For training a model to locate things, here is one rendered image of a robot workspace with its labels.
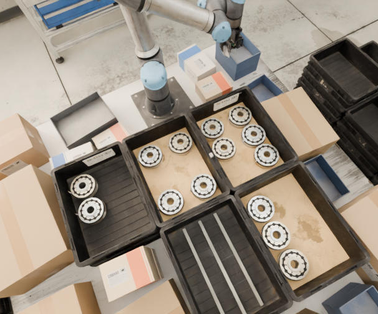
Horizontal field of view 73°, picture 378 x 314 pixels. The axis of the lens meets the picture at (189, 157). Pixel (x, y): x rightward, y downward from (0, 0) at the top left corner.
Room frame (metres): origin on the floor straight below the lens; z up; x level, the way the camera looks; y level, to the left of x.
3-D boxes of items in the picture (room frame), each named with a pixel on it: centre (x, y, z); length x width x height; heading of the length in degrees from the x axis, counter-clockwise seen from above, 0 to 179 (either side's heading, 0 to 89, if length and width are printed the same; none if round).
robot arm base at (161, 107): (0.79, 0.11, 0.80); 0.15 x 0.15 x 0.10
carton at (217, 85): (0.85, -0.17, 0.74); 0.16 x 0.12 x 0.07; 112
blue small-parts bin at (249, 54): (1.03, -0.32, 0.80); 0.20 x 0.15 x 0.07; 24
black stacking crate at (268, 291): (-0.01, -0.07, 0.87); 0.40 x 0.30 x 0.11; 19
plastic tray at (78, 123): (0.73, 0.50, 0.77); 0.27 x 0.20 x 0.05; 120
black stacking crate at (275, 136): (0.47, -0.22, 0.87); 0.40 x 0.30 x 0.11; 19
